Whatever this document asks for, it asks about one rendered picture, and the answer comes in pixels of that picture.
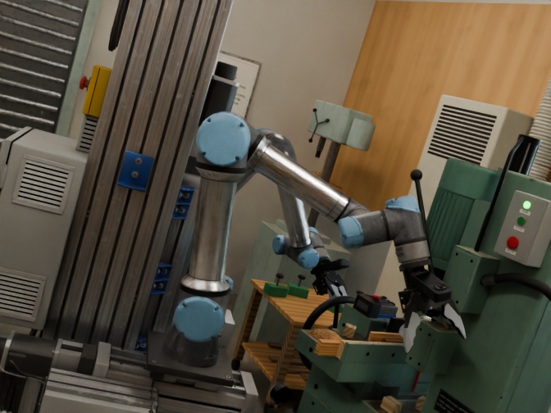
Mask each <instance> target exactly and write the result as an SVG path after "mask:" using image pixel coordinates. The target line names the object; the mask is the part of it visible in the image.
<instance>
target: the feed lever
mask: <svg viewBox="0 0 551 413"><path fill-rule="evenodd" d="M410 177H411V179H412V180H414V181H415V185H416V191H417V200H418V206H419V210H420V213H421V220H422V224H423V228H424V231H425V235H426V241H427V244H428V248H429V252H430V242H429V237H428V231H427V226H426V216H425V210H424V205H423V199H422V194H421V184H420V180H421V178H422V172H421V171H420V170H418V169H415V170H413V171H412V172H411V174H410ZM428 259H430V263H431V264H429V265H428V271H429V272H431V273H432V274H433V275H435V274H434V268H433V263H432V258H431V252H430V257H428ZM426 315H428V316H432V317H439V319H440V321H441V323H442V325H443V326H444V328H445V329H447V330H450V329H451V327H450V325H449V323H447V322H446V321H445V320H444V319H443V317H442V315H441V312H440V310H438V311H433V310H428V311H427V313H426Z"/></svg>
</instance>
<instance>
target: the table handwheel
mask: <svg viewBox="0 0 551 413"><path fill-rule="evenodd" d="M355 299H356V298H354V297H350V296H338V297H332V298H330V299H328V300H326V301H325V302H323V303H322V304H321V305H319V306H318V307H317V308H316V309H315V310H314V311H313V312H312V313H311V314H310V316H309V317H308V318H307V320H306V321H305V323H304V325H303V327H302V329H310V330H311V328H312V326H313V325H314V323H315V322H316V320H317V319H318V318H319V317H320V315H321V314H323V313H324V312H325V311H327V310H328V309H330V308H331V307H333V306H334V307H335V314H334V321H333V325H331V326H329V327H328V328H327V329H330V330H331V329H337V326H338V321H339V306H340V304H345V303H351V304H353V303H354V301H355ZM298 353H299V356H300V359H301V361H302V363H303V364H304V365H305V367H306V368H307V369H309V370H310V371H311V368H312V362H311V361H310V360H309V359H307V358H306V357H305V356H304V355H303V354H302V353H301V352H300V351H298Z"/></svg>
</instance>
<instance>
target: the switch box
mask: <svg viewBox="0 0 551 413"><path fill-rule="evenodd" d="M526 201H529V202H531V208H530V209H525V208H524V206H523V205H524V202H526ZM521 209H523V210H526V211H529V212H530V213H531V214H530V215H529V216H528V215H526V214H523V213H521V212H519V211H520V210H521ZM519 216H524V217H525V218H526V223H525V224H524V225H523V226H520V225H518V224H517V219H518V217H519ZM514 225H516V226H518V227H521V228H523V229H525V230H524V233H523V232H521V231H518V230H516V229H514ZM511 236H514V237H516V238H517V239H518V245H517V247H516V248H514V249H511V248H509V247H508V245H507V240H508V238H509V237H511ZM550 239H551V201H550V200H547V199H544V198H542V197H537V196H535V195H532V194H529V193H524V192H521V191H518V190H516V191H515V193H514V195H513V197H512V201H511V204H510V206H509V208H508V213H507V215H506V217H505V220H504V222H503V226H502V229H501V231H500V234H499V237H498V240H497V243H496V244H495V247H494V252H496V253H498V254H500V255H502V256H505V257H507V258H509V259H512V260H514V261H516V262H519V263H521V264H523V265H524V266H532V267H537V268H540V266H541V263H542V260H543V259H544V254H545V253H546V250H547V247H548V245H549V241H550ZM506 248H508V249H511V250H513V251H514V252H516V255H513V254H511V253H509V252H505V250H506Z"/></svg>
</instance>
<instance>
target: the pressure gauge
mask: <svg viewBox="0 0 551 413"><path fill-rule="evenodd" d="M290 395H291V391H290V389H289V388H288V387H287V386H286V385H285V384H284V383H277V384H275V385H274V386H273V387H272V388H271V391H270V399H271V400H272V401H273V402H274V403H275V404H277V407H276V408H278V409H280V410H281V409H282V406H283V404H285V403H286V402H287V401H288V400H289V398H290Z"/></svg>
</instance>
